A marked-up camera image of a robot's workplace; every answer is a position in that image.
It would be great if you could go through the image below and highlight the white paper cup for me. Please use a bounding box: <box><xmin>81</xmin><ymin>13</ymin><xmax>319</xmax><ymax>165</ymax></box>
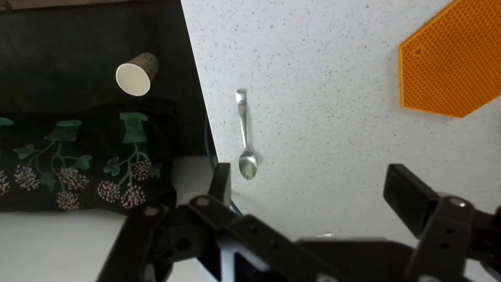
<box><xmin>115</xmin><ymin>50</ymin><xmax>162</xmax><ymax>99</ymax></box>

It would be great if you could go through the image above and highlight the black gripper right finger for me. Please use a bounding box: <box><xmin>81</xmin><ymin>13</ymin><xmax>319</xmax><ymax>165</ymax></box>
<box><xmin>383</xmin><ymin>163</ymin><xmax>501</xmax><ymax>282</ymax></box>

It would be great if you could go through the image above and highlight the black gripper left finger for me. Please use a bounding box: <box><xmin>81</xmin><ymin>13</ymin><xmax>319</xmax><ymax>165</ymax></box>
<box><xmin>96</xmin><ymin>161</ymin><xmax>336</xmax><ymax>282</ymax></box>

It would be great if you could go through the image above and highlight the small steel teaspoon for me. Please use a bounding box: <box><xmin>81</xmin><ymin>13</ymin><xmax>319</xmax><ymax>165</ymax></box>
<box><xmin>234</xmin><ymin>88</ymin><xmax>262</xmax><ymax>182</ymax></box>

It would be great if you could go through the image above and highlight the white table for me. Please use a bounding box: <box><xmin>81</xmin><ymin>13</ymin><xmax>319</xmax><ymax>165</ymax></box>
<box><xmin>0</xmin><ymin>155</ymin><xmax>226</xmax><ymax>282</ymax></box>

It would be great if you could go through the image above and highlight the orange hexagonal trivet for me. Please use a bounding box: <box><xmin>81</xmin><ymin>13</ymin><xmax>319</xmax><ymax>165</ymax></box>
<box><xmin>398</xmin><ymin>0</ymin><xmax>501</xmax><ymax>119</ymax></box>

